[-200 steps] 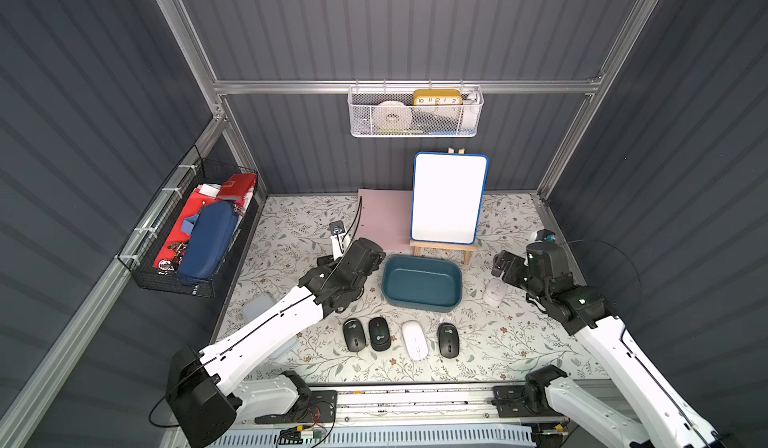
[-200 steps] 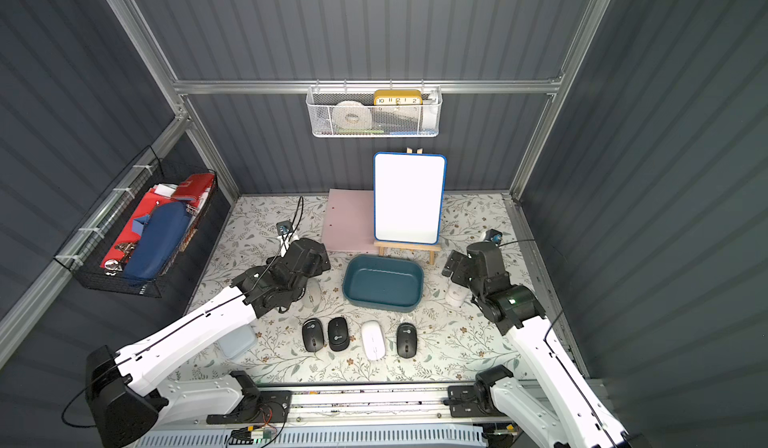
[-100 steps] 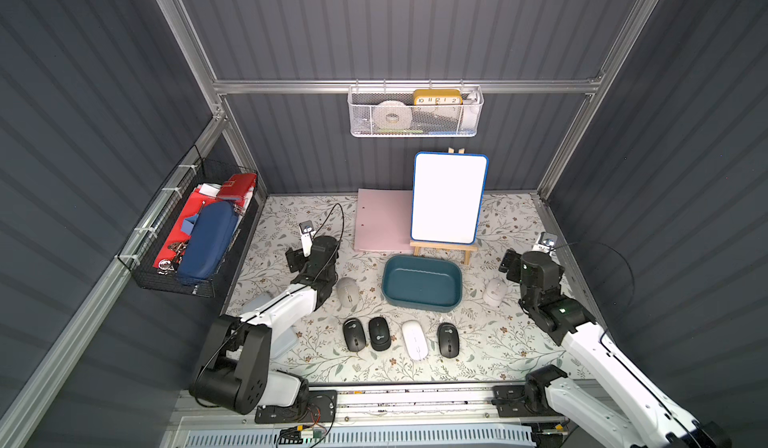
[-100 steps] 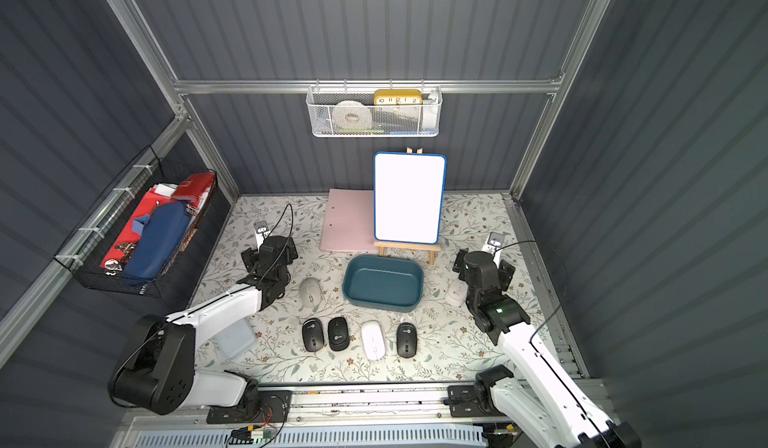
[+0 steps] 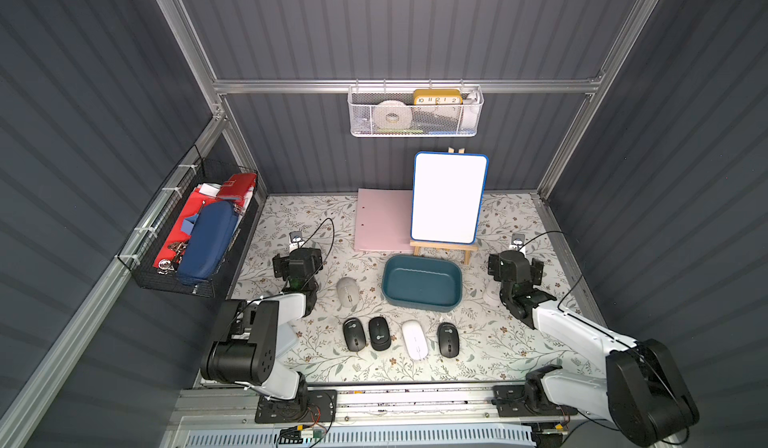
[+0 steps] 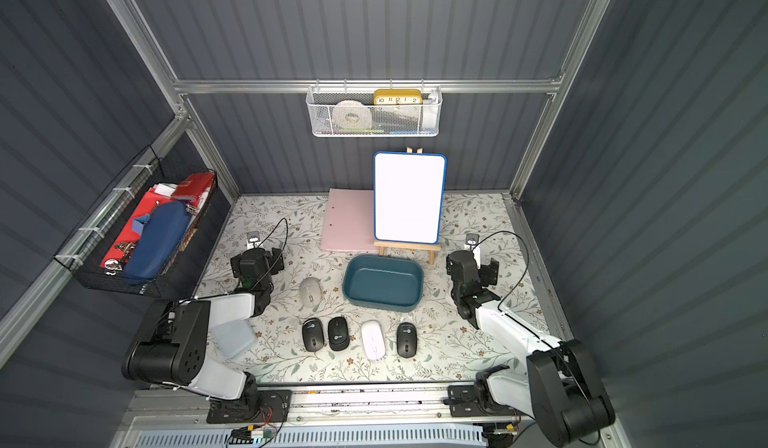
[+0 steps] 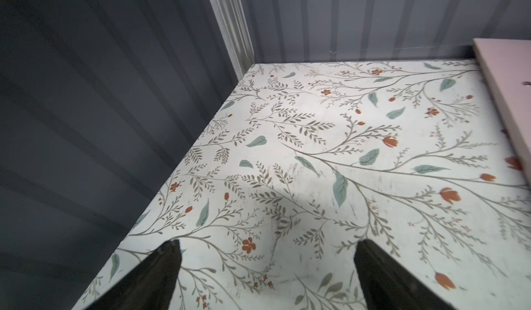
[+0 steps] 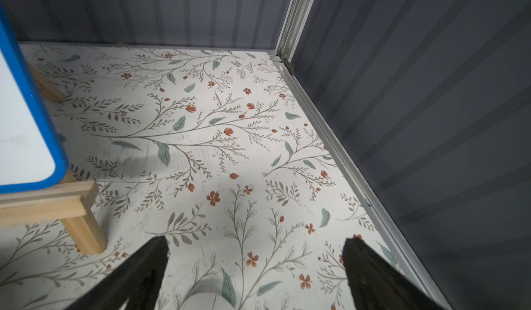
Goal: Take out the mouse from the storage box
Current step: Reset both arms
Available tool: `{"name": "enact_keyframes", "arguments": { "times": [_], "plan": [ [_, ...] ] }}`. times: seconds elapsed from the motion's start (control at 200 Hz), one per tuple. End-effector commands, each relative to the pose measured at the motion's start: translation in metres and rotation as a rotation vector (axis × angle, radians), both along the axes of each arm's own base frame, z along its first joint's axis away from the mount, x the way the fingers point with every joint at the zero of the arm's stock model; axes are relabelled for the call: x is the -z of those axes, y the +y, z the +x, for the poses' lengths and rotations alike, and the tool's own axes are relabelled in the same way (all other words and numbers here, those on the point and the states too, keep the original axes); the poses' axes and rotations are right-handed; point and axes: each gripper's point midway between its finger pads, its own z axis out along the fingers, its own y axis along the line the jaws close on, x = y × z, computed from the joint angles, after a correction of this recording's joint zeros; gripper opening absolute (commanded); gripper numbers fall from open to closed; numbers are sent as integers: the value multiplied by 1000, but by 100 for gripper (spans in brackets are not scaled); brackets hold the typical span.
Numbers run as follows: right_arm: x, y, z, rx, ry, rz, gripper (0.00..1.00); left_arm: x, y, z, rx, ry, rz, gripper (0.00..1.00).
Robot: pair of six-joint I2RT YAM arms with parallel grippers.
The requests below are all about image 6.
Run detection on light grey white mouse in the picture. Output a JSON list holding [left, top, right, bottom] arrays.
[[299, 277, 323, 309]]

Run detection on teal plastic storage box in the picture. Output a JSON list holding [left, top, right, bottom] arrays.
[[342, 254, 424, 312]]

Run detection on black mouse with logo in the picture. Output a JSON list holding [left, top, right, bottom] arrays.
[[327, 316, 350, 351]]

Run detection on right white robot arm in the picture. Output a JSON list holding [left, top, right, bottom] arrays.
[[446, 250, 616, 447]]

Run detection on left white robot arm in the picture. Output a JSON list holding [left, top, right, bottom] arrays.
[[121, 248, 291, 425]]

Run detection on floral table mat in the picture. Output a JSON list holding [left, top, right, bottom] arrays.
[[196, 195, 525, 384]]

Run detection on pink paper folder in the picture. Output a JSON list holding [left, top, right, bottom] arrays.
[[320, 188, 378, 254]]

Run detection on light blue grey pad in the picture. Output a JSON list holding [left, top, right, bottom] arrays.
[[210, 320, 258, 360]]

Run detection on red package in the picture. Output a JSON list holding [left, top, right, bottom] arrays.
[[100, 172, 216, 275]]

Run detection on navy blue pouch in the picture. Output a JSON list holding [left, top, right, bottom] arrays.
[[122, 201, 191, 285]]

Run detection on white tape roll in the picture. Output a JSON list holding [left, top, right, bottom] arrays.
[[331, 100, 372, 130]]

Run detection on yellow clock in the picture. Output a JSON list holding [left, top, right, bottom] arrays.
[[373, 88, 423, 106]]

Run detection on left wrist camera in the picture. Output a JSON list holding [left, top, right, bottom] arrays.
[[246, 232, 262, 250]]

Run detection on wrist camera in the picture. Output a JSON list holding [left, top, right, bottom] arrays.
[[464, 233, 481, 267], [246, 232, 262, 250]]

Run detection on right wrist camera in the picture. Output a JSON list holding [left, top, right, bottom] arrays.
[[464, 233, 481, 267]]

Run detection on white board blue frame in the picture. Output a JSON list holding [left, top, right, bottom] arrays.
[[373, 151, 448, 246]]

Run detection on black wire side basket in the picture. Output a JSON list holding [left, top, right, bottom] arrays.
[[54, 155, 218, 299]]

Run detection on white wire wall basket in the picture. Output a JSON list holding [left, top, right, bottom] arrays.
[[306, 85, 443, 138]]

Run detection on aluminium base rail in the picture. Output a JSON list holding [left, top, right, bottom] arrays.
[[110, 379, 631, 448]]

